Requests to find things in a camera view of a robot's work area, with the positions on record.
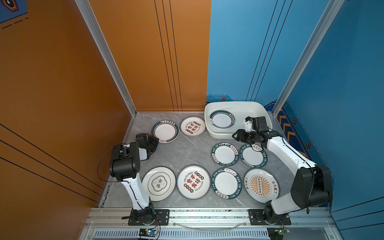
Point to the white red text plate front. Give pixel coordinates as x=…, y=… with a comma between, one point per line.
x=193, y=182

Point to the aluminium corner post left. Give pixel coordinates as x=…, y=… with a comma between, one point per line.
x=101, y=42

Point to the green red ring plate back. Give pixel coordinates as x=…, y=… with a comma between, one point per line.
x=166, y=131

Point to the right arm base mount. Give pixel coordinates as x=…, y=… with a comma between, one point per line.
x=267, y=217

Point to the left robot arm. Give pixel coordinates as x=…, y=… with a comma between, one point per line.
x=125, y=165

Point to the white flower outline plate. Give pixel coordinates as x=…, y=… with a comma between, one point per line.
x=159, y=183

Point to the aluminium front rail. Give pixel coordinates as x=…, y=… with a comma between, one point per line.
x=207, y=218

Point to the aluminium corner post right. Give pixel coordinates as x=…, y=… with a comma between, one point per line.
x=315, y=39

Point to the green rim plate front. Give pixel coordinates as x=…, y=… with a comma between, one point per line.
x=227, y=183

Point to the white red text plate back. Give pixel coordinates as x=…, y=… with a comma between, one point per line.
x=192, y=126

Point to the orange sunburst plate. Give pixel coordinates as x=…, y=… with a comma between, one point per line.
x=261, y=185

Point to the white red text plate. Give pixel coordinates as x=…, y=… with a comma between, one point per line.
x=192, y=126
x=193, y=182

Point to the green rim plate upper middle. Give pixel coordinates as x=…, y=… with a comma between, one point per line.
x=225, y=154

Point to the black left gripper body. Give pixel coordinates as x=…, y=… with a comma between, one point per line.
x=151, y=144

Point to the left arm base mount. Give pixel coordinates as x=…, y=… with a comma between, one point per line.
x=149, y=217

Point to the green rim plate upper right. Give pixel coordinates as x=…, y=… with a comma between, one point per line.
x=253, y=156

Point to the green rim plate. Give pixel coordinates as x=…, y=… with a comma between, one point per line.
x=225, y=154
x=227, y=183
x=253, y=156

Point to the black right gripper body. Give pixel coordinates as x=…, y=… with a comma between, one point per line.
x=247, y=137

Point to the circuit board right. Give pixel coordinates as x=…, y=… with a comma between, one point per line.
x=277, y=234

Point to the green red ring plate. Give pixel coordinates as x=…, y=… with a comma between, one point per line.
x=222, y=119
x=166, y=131

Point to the green circuit board left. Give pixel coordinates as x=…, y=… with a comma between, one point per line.
x=148, y=234

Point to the aluminium corner post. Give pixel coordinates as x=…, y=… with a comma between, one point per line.
x=101, y=42
x=315, y=39

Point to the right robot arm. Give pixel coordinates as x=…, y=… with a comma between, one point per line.
x=312, y=185

